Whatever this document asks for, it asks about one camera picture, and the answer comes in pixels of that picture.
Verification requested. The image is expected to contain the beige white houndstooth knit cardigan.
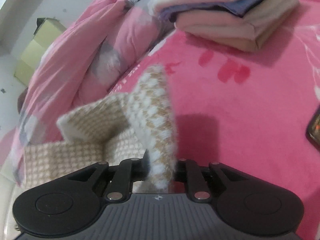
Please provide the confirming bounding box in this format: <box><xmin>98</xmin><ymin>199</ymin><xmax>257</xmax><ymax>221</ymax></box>
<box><xmin>24</xmin><ymin>66</ymin><xmax>177</xmax><ymax>193</ymax></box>

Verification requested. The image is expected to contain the folded white purple clothes stack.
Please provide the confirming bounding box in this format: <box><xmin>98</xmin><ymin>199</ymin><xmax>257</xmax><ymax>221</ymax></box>
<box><xmin>149</xmin><ymin>0</ymin><xmax>299</xmax><ymax>52</ymax></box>

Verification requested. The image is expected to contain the pink floral bed sheet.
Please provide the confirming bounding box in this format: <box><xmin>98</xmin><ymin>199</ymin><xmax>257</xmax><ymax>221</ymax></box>
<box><xmin>112</xmin><ymin>0</ymin><xmax>319</xmax><ymax>239</ymax></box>

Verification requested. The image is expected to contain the dark phone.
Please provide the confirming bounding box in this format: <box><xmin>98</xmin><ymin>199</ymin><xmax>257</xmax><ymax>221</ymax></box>
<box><xmin>306</xmin><ymin>107</ymin><xmax>320</xmax><ymax>151</ymax></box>

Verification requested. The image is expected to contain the yellow-green cardboard box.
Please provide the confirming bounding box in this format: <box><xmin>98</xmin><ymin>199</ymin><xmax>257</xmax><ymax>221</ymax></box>
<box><xmin>14</xmin><ymin>18</ymin><xmax>66</xmax><ymax>86</ymax></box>

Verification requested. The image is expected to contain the pink floral quilt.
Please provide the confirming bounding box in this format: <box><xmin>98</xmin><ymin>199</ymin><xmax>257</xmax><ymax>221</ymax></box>
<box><xmin>10</xmin><ymin>0</ymin><xmax>172</xmax><ymax>185</ymax></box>

